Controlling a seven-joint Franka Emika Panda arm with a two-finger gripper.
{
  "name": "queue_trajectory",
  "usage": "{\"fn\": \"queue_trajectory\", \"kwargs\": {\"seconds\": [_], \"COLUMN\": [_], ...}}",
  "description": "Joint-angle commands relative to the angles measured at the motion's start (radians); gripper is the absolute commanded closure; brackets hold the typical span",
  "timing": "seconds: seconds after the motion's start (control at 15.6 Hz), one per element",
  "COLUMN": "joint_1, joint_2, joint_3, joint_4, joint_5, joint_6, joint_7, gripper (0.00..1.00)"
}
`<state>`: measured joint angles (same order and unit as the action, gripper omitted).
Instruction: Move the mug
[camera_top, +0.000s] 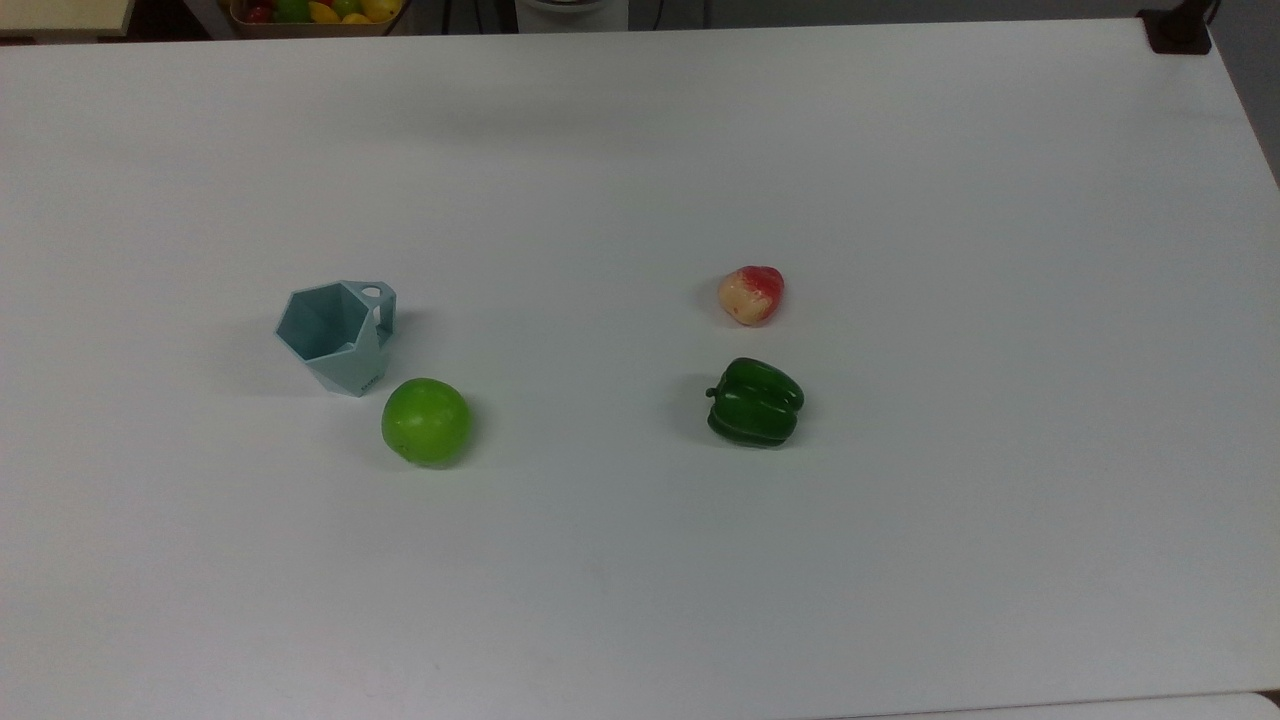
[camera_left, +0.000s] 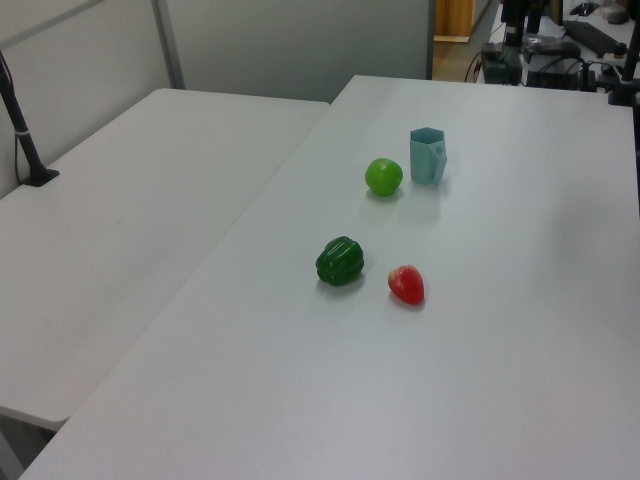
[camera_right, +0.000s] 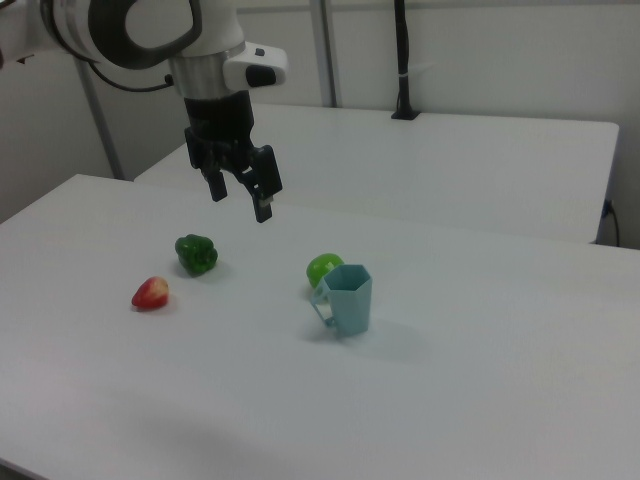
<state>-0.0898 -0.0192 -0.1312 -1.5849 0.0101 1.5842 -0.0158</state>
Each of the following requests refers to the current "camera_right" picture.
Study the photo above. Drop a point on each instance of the grey metal partition post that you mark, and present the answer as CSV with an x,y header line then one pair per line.
x,y
100,120
325,50

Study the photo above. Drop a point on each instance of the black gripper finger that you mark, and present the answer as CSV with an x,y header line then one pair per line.
x,y
218,187
266,172

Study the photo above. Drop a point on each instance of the light green apple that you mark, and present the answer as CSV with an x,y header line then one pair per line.
x,y
320,270

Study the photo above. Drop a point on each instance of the light blue faceted mug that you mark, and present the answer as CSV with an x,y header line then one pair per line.
x,y
350,305

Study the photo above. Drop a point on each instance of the black camera pole with band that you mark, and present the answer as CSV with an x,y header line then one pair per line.
x,y
403,60

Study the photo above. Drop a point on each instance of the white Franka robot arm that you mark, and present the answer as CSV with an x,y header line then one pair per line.
x,y
150,30

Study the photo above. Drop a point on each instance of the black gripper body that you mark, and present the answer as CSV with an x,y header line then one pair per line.
x,y
220,125

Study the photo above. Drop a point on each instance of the red strawberry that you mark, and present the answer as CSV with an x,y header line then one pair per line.
x,y
151,294

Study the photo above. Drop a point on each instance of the dark green bell pepper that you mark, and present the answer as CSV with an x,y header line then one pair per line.
x,y
196,255

